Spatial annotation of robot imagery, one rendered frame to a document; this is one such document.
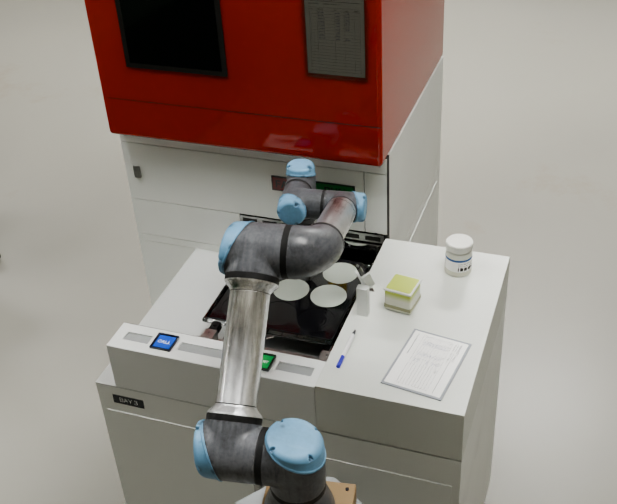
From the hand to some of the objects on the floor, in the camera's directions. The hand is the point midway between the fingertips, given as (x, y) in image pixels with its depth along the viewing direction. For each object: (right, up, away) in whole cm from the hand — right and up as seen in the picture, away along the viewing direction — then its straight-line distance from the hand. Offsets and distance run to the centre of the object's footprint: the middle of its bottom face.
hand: (309, 277), depth 257 cm
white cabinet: (+4, -84, +40) cm, 93 cm away
